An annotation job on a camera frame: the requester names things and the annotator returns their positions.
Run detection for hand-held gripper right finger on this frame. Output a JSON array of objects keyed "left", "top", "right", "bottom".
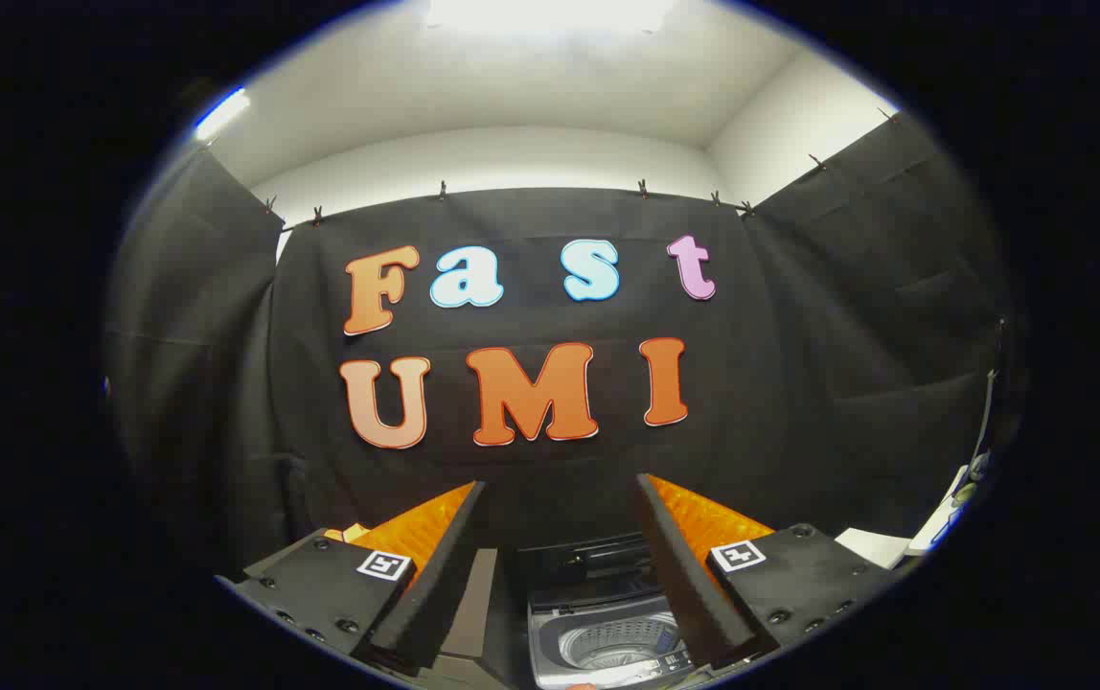
[{"left": 637, "top": 474, "right": 896, "bottom": 670}]

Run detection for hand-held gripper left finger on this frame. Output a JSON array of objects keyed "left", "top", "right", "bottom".
[{"left": 218, "top": 481, "right": 487, "bottom": 670}]

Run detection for grey washing machine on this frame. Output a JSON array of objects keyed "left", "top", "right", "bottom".
[{"left": 512, "top": 532, "right": 704, "bottom": 690}]

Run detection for white panel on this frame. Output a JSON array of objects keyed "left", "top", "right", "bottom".
[{"left": 836, "top": 527, "right": 913, "bottom": 571}]

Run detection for white device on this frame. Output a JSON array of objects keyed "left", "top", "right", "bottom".
[{"left": 909, "top": 450, "right": 992, "bottom": 557}]

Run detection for black backdrop cloth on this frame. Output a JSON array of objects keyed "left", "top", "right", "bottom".
[{"left": 104, "top": 110, "right": 1025, "bottom": 576}]

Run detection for row of black clips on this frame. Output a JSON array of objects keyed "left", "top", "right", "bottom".
[{"left": 263, "top": 107, "right": 896, "bottom": 226}]

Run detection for thin grey cable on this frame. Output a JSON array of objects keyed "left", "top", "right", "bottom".
[{"left": 976, "top": 321, "right": 1006, "bottom": 471}]

